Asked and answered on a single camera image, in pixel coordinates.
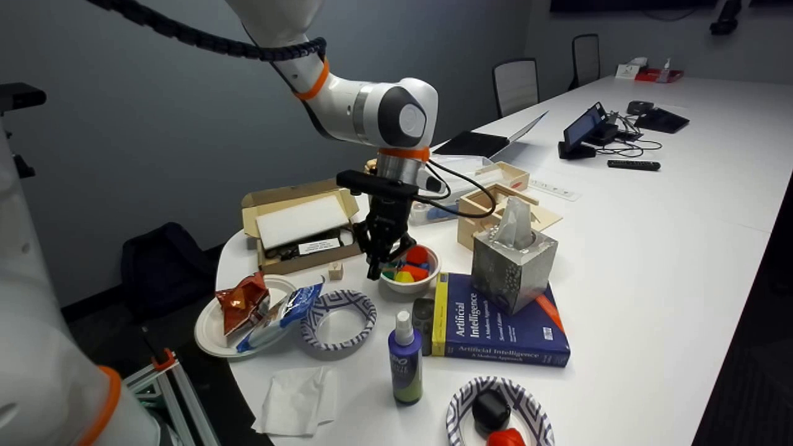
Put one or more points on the green block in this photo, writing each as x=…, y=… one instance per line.
x=390, y=268

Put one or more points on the plain white paper plate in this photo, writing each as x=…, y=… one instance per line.
x=210, y=336

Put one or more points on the red flat item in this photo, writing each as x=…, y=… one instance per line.
x=656, y=76

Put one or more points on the blue snack bag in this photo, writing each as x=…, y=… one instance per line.
x=298, y=305

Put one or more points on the large wooden box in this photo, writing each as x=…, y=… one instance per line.
x=474, y=223

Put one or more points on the blue yellow textbook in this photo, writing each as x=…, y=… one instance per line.
x=479, y=330

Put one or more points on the purple spray bottle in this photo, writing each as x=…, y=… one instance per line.
x=406, y=372

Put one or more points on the empty blue patterned paper plate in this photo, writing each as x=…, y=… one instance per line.
x=338, y=325

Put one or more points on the white orange-ringed robot arm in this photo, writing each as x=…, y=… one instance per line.
x=373, y=112

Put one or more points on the grey tripod with red knob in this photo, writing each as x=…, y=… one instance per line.
x=168, y=387

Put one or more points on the white sheet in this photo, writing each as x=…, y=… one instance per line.
x=299, y=222

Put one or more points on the black ceiling-hung device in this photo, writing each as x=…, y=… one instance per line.
x=724, y=20

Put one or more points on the phone on black stand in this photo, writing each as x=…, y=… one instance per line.
x=583, y=125

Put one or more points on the dark office chair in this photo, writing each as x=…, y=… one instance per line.
x=584, y=61

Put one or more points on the small wooden cube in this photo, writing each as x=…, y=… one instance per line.
x=334, y=271

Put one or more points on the black round object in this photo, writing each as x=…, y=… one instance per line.
x=639, y=108

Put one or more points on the white box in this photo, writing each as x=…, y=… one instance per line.
x=630, y=71

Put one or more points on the open cardboard box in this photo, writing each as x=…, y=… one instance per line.
x=281, y=198

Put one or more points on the white bowl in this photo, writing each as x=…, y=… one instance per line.
x=408, y=288

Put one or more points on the black camera on stand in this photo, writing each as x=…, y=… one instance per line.
x=16, y=97

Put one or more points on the open laptop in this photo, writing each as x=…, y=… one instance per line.
x=474, y=144

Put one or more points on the red object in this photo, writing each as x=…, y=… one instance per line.
x=505, y=440

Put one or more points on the black pouch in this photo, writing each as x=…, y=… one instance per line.
x=659, y=119

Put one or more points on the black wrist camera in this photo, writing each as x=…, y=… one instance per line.
x=373, y=181

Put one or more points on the white-backed office chair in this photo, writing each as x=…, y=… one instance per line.
x=515, y=88

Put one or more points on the white napkin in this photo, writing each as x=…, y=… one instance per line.
x=292, y=405

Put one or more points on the red block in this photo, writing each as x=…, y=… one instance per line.
x=416, y=255

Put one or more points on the black remote stick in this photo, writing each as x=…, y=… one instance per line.
x=633, y=165

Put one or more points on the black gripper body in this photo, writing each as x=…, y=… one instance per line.
x=387, y=219

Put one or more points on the small wooden box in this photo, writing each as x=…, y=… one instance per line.
x=513, y=174

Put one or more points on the grey tissue box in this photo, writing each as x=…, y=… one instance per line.
x=511, y=274

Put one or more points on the yellow block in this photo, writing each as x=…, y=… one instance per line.
x=402, y=278

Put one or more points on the black backpack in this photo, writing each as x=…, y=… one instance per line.
x=163, y=268

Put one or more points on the orange block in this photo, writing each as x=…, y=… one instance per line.
x=416, y=274

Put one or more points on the red chip bag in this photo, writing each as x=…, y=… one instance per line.
x=242, y=300

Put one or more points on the grey remote control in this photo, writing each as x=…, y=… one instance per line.
x=422, y=322

